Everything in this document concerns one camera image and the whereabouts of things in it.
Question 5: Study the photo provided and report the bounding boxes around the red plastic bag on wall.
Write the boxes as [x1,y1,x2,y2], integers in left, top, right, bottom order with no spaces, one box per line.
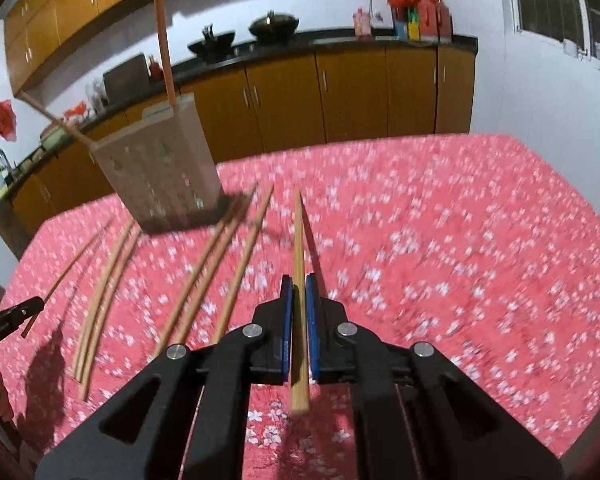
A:
[0,100,19,142]

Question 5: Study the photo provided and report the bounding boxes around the wooden wall cabinets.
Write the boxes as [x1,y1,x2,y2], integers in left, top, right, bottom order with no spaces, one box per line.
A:
[2,0,168,97]

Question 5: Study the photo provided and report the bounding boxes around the green basin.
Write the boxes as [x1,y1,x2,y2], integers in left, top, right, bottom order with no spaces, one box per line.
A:
[40,125,72,152]

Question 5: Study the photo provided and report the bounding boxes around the black wok with utensils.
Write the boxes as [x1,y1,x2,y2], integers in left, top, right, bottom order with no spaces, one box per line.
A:
[187,25,237,59]

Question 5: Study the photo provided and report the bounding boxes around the wooden base cabinets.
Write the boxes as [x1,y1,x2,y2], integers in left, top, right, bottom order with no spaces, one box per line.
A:
[10,42,478,241]

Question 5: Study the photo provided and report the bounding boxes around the yellow green bottle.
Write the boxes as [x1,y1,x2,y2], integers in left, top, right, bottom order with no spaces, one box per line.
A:
[394,7,422,42]

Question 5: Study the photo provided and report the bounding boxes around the black kitchen countertop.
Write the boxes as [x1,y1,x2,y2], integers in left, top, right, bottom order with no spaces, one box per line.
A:
[7,30,480,183]

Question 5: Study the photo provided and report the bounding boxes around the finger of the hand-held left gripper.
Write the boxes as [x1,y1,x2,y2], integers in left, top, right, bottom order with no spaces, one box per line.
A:
[0,296,46,323]

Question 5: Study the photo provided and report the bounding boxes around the dark wooden cutting board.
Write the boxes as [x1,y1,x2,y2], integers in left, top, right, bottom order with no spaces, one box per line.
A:
[102,52,152,104]

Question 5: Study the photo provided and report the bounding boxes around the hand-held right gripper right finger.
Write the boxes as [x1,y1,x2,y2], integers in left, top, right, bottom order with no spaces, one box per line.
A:
[305,272,566,480]

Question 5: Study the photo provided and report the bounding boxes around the light wooden chopstick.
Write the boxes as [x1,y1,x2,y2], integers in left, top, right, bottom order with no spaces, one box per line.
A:
[19,91,98,148]
[289,189,311,416]
[73,219,135,381]
[79,226,142,401]
[174,205,248,348]
[151,184,259,362]
[152,0,177,108]
[212,184,276,346]

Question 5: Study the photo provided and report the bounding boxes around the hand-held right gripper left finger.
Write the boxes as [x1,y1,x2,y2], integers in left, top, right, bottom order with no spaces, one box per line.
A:
[35,274,295,480]

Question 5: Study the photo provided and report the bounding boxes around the white plastic bag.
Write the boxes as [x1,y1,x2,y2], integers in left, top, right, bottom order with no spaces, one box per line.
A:
[84,79,107,112]

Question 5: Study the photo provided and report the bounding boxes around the dark thin wooden chopstick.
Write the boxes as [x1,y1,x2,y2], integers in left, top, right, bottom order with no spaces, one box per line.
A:
[20,216,117,338]

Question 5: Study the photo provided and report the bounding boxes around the black wok with lid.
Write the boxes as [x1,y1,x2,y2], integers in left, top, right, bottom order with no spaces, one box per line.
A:
[248,10,301,44]

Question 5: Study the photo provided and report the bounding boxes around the group of condiment bottles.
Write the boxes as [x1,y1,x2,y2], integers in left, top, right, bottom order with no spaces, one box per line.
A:
[417,0,454,41]

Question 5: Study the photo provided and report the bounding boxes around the red floral tablecloth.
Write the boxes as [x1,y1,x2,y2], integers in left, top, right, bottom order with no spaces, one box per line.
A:
[0,132,600,480]

